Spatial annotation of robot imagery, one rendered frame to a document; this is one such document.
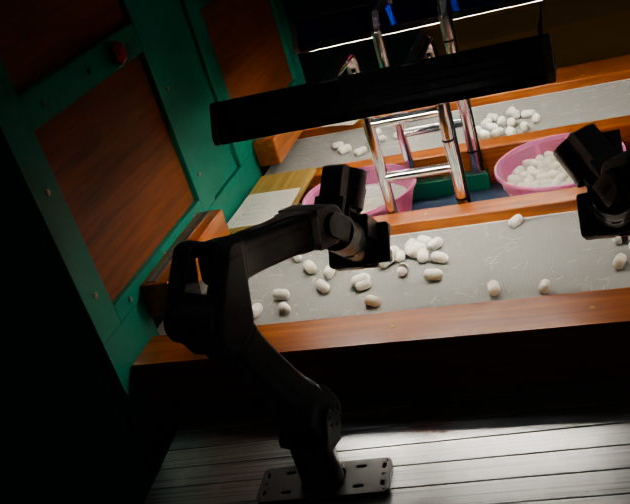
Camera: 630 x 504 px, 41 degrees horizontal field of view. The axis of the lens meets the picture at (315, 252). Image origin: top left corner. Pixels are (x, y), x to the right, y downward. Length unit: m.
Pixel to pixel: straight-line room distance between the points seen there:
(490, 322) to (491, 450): 0.21
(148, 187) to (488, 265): 0.68
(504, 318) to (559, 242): 0.28
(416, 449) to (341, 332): 0.25
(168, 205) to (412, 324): 0.62
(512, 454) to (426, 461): 0.12
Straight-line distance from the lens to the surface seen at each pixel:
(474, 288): 1.50
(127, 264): 1.62
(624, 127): 1.98
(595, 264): 1.51
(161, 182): 1.77
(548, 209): 1.69
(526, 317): 1.36
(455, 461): 1.27
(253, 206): 2.00
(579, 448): 1.26
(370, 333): 1.41
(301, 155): 2.34
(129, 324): 1.58
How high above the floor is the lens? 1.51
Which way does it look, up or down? 26 degrees down
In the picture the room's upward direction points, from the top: 18 degrees counter-clockwise
